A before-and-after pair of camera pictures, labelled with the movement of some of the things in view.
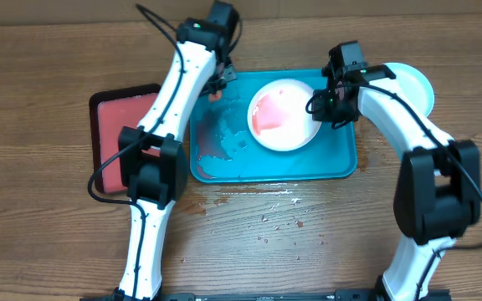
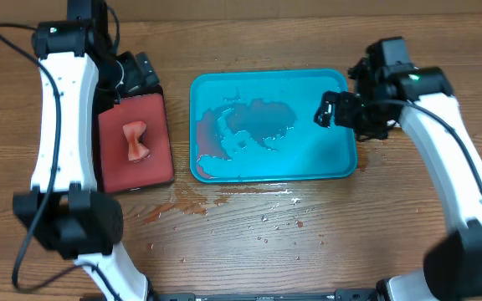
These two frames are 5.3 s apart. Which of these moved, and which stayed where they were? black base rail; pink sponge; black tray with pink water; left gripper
Moved: left gripper; pink sponge
Stayed: black base rail; black tray with pink water
